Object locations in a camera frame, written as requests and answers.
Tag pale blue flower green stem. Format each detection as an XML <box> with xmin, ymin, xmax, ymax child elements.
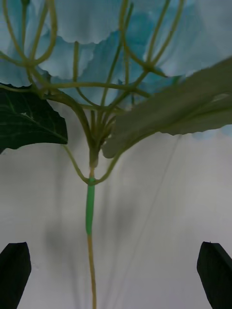
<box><xmin>0</xmin><ymin>0</ymin><xmax>232</xmax><ymax>309</ymax></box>

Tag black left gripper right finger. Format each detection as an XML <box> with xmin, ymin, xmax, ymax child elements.
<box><xmin>196</xmin><ymin>241</ymin><xmax>232</xmax><ymax>309</ymax></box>

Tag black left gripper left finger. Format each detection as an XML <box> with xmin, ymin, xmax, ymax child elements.
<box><xmin>0</xmin><ymin>241</ymin><xmax>32</xmax><ymax>309</ymax></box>

